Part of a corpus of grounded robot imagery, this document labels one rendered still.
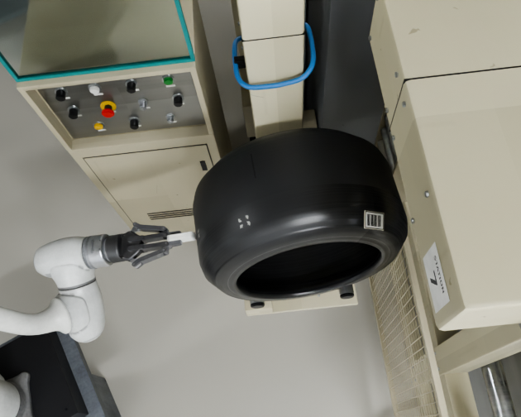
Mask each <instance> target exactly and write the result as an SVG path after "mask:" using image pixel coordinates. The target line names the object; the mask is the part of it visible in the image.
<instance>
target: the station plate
mask: <svg viewBox="0 0 521 417"><path fill-rule="evenodd" d="M423 263H424V266H425V270H426V274H427V278H428V283H429V288H430V291H431V295H432V298H433V305H434V309H435V312H436V313H437V312H438V311H439V310H440V309H441V308H442V307H443V306H444V305H446V304H447V303H448V302H449V301H450V300H449V296H448V293H447V287H446V283H445V280H444V276H443V273H442V267H441V263H440V260H439V256H438V253H437V247H436V243H435V242H434V244H433V245H432V246H431V247H430V249H429V250H428V252H427V254H426V255H425V256H424V258H423Z"/></svg>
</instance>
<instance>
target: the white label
mask: <svg viewBox="0 0 521 417"><path fill-rule="evenodd" d="M364 228H369V229H376V230H383V231H384V214H383V213H377V212H372V211H366V210H365V212H364Z"/></svg>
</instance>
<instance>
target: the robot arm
mask: <svg viewBox="0 0 521 417"><path fill-rule="evenodd" d="M132 225H133V228H132V230H131V231H128V232H126V233H121V234H116V235H111V236H109V235H107V234H106V233H105V234H100V235H95V236H88V237H80V236H75V237H64V238H61V239H58V240H55V241H53V242H49V243H47V244H45V245H44V246H42V247H39V248H38V249H37V250H36V252H35V255H34V267H35V269H36V271H37V272H38V273H40V274H41V275H43V276H46V277H48V278H52V279H53V280H54V281H55V283H56V284H57V287H58V290H59V294H58V295H57V296H56V297H55V298H53V299H52V300H51V301H50V305H49V306H48V308H47V309H45V310H43V311H41V312H40V313H36V314H25V313H21V312H18V311H15V310H12V309H7V308H3V307H1V306H0V331H2V332H6V333H14V334H20V335H39V334H43V333H50V332H54V331H60V332H62V333H65V334H67V333H69V335H70V337H71V338H72V339H74V340H75V341H77V342H79V343H88V342H91V341H93V340H94V339H96V338H97V337H99V336H100V335H101V333H102V331H103V330H104V326H105V309H104V304H103V297H102V293H101V290H100V288H99V286H98V282H97V280H96V276H95V269H98V268H102V267H107V266H111V265H112V264H113V263H116V262H122V261H129V262H131V263H132V264H131V265H132V266H134V267H135V268H136V269H139V268H140V267H141V266H143V265H144V264H146V263H148V262H151V261H154V260H156V259H159V258H161V257H163V256H167V255H169V253H170V252H169V250H170V249H172V247H177V246H181V245H182V242H190V241H195V240H196V235H195V234H194V233H193V232H183V233H182V232H181V231H174V232H169V229H168V228H166V227H165V226H156V225H143V224H139V223H136V222H134V223H133V224H132ZM140 231H142V232H159V233H155V234H150V235H145V236H143V235H138V234H136V232H140ZM162 240H167V241H165V242H157V241H162ZM148 242H155V243H150V244H147V243H148ZM144 244H145V245H144ZM151 251H155V252H152V253H149V254H147V255H144V256H141V257H139V256H140V254H142V253H146V252H151ZM137 257H139V258H137ZM29 382H30V374H29V373H28V372H25V371H24V372H22V373H21V374H19V375H18V376H15V377H13V378H11V379H8V380H6V381H5V380H4V378H3V377H2V376H1V375H0V417H35V416H34V415H33V409H32V403H31V392H30V385H29Z"/></svg>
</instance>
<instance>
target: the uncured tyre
mask: <svg viewBox="0 0 521 417"><path fill-rule="evenodd" d="M251 154H252V159H253V163H254V167H255V172H256V178H255V176H254V171H253V167H252V163H251ZM365 210H366V211H372V212H377V213H383V214H384V231H383V230H376V229H369V228H364V212H365ZM193 211H194V225H195V232H196V238H197V246H198V259H199V265H200V267H201V269H202V271H203V274H204V276H205V278H206V279H207V280H208V282H210V283H211V284H212V285H214V286H215V287H217V288H218V289H219V290H220V291H221V292H223V293H224V294H226V295H229V296H231V297H234V298H237V299H241V300H253V301H276V300H293V299H299V298H304V297H309V296H313V295H320V294H323V293H327V292H330V291H334V290H338V289H341V288H344V287H346V286H349V285H353V284H355V283H357V282H359V281H361V280H364V279H366V278H368V277H370V276H373V275H374V274H376V273H377V272H379V271H381V270H383V269H384V268H385V267H387V266H388V265H389V264H390V263H391V262H392V261H393V260H394V259H395V258H396V257H397V255H398V253H399V251H400V249H401V247H402V246H403V245H404V242H405V240H406V238H407V236H408V219H407V216H406V213H405V211H404V206H403V204H402V201H401V198H400V196H399V192H398V190H397V187H396V184H395V182H394V177H393V175H392V172H391V169H390V165H389V163H388V161H387V160H386V159H385V157H384V156H383V155H382V153H381V152H380V150H379V149H378V148H377V147H376V146H375V145H373V144H372V143H370V142H369V141H367V140H365V139H363V138H360V137H357V136H354V135H352V134H349V133H346V132H341V131H338V130H333V129H327V128H299V129H292V130H287V131H282V132H276V133H272V134H269V135H266V136H263V137H259V138H256V139H255V140H252V141H249V142H247V143H245V144H243V145H241V146H239V147H238V148H236V149H234V150H233V151H230V152H229V153H228V154H226V155H225V156H224V157H223V158H222V159H221V160H219V161H218V162H217V163H216V164H215V165H214V166H213V167H212V168H211V169H210V170H209V171H208V172H207V173H206V175H205V176H204V177H203V178H202V179H201V180H200V182H199V184H198V187H197V189H196V191H195V195H194V203H193ZM248 213H250V215H251V221H252V223H253V225H252V226H250V227H248V228H244V229H242V230H241V231H239V228H238V226H237V218H239V217H241V216H243V215H245V214H248ZM198 227H199V231H200V238H199V239H198Z"/></svg>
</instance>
